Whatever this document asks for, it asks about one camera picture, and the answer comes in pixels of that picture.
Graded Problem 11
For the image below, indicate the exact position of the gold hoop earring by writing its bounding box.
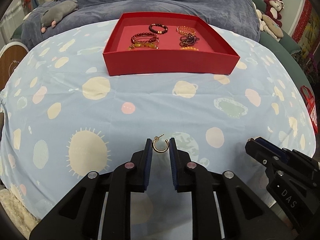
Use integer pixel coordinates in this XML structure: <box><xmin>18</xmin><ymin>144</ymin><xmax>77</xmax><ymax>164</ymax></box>
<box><xmin>152</xmin><ymin>134</ymin><xmax>169</xmax><ymax>153</ymax></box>

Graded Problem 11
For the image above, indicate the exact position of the dark garnet bead necklace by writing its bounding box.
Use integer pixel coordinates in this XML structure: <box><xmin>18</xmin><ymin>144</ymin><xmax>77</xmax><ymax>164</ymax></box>
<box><xmin>179</xmin><ymin>32</ymin><xmax>200</xmax><ymax>48</ymax></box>

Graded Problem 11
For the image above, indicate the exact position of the gold chain bracelet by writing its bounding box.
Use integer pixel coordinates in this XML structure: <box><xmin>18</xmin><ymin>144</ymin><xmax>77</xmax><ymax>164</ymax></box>
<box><xmin>176</xmin><ymin>25</ymin><xmax>197</xmax><ymax>36</ymax></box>

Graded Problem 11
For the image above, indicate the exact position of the red bead bracelet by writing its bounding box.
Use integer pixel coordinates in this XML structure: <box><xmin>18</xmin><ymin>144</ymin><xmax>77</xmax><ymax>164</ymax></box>
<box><xmin>131</xmin><ymin>32</ymin><xmax>160</xmax><ymax>45</ymax></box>

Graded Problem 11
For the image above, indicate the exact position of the dark bead bracelet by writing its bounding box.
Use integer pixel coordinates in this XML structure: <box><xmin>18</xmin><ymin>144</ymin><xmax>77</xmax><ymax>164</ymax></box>
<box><xmin>148</xmin><ymin>23</ymin><xmax>169</xmax><ymax>35</ymax></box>

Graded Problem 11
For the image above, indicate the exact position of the yellow amber charm bracelet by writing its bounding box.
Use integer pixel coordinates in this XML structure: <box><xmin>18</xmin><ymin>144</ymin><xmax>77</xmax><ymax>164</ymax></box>
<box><xmin>128</xmin><ymin>43</ymin><xmax>158</xmax><ymax>51</ymax></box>

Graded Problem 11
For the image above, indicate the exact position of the gold bangle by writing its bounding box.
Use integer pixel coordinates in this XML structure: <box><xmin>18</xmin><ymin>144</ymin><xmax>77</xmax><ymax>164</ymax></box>
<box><xmin>134</xmin><ymin>37</ymin><xmax>159</xmax><ymax>49</ymax></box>

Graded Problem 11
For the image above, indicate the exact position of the red jewelry tray box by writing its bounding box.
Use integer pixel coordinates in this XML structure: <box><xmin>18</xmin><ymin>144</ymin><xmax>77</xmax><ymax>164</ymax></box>
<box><xmin>103</xmin><ymin>12</ymin><xmax>240</xmax><ymax>76</ymax></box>

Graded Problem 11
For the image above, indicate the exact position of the red gift bag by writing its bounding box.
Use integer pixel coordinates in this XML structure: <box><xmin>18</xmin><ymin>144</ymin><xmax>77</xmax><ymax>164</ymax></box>
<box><xmin>300</xmin><ymin>86</ymin><xmax>318</xmax><ymax>133</ymax></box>

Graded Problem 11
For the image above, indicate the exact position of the light blue patterned sheet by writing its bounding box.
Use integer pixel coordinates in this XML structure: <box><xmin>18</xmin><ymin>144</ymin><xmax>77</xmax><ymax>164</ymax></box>
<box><xmin>1</xmin><ymin>21</ymin><xmax>316</xmax><ymax>219</ymax></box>

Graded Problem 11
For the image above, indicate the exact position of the teal sofa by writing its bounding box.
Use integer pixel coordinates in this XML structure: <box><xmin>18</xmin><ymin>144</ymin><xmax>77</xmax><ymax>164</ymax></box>
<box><xmin>252</xmin><ymin>0</ymin><xmax>312</xmax><ymax>89</ymax></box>

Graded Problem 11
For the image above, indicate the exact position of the beige plush toy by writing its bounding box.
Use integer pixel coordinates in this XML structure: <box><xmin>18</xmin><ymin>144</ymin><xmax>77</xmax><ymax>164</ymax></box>
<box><xmin>253</xmin><ymin>3</ymin><xmax>284</xmax><ymax>42</ymax></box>

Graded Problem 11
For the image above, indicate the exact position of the red monkey plush toy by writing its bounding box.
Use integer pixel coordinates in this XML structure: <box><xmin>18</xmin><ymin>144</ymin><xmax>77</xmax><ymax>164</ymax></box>
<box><xmin>264</xmin><ymin>0</ymin><xmax>284</xmax><ymax>28</ymax></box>

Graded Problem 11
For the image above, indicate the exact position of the round wooden white stool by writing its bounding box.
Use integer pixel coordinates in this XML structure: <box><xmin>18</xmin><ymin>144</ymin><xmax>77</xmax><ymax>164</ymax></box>
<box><xmin>0</xmin><ymin>41</ymin><xmax>29</xmax><ymax>90</ymax></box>

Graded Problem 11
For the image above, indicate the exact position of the grey plush mouse toy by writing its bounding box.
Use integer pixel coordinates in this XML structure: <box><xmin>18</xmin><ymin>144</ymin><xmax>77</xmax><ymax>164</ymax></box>
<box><xmin>40</xmin><ymin>0</ymin><xmax>78</xmax><ymax>34</ymax></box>

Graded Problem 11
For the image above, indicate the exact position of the blue-grey velvet blanket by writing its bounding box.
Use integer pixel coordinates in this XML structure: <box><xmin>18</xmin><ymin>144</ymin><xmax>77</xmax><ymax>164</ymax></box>
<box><xmin>21</xmin><ymin>0</ymin><xmax>260</xmax><ymax>49</ymax></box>

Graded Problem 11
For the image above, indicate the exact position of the white curtain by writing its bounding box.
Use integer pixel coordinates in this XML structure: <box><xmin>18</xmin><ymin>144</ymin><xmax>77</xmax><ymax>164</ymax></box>
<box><xmin>0</xmin><ymin>0</ymin><xmax>25</xmax><ymax>48</ymax></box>

